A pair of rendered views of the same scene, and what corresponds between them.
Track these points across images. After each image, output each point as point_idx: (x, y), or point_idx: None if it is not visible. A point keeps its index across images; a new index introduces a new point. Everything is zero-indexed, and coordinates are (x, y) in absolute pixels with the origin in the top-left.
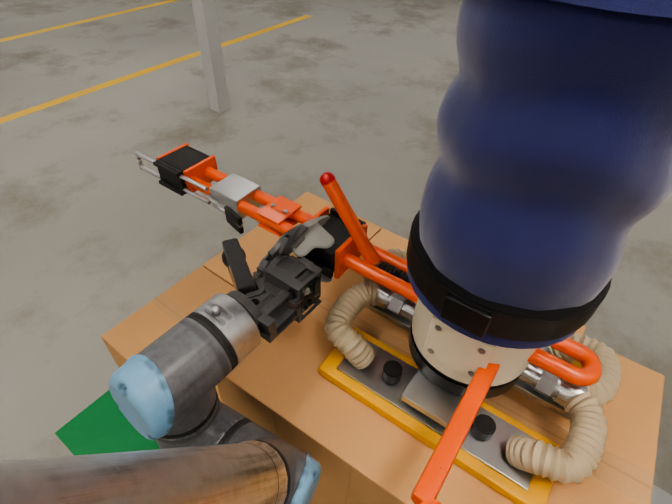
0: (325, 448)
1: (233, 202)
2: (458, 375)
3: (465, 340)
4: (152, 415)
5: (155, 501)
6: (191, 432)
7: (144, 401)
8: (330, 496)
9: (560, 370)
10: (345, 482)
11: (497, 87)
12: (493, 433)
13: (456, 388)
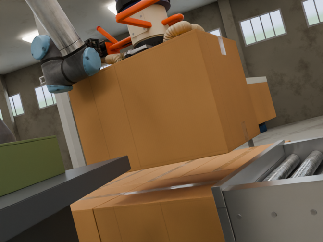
0: (105, 67)
1: None
2: (143, 35)
3: (136, 18)
4: (43, 37)
5: None
6: (55, 58)
7: (41, 35)
8: (119, 111)
9: (169, 17)
10: (117, 82)
11: None
12: (158, 42)
13: (146, 42)
